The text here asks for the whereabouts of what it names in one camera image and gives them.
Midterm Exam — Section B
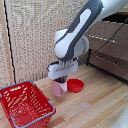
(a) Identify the red plastic shopping basket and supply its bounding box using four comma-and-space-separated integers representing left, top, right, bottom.
0, 80, 57, 128

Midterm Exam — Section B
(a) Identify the red bowl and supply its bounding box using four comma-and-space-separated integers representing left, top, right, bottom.
66, 78, 85, 94

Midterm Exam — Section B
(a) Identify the black cable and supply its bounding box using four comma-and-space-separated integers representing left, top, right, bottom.
96, 16, 128, 53

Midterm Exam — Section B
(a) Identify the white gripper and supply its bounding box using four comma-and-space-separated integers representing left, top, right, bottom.
47, 60, 79, 84

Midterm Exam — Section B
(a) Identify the dark wooden drawer cabinet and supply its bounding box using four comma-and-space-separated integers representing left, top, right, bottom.
79, 13, 128, 82

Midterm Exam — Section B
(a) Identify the pink mug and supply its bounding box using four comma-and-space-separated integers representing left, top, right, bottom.
51, 77, 69, 98

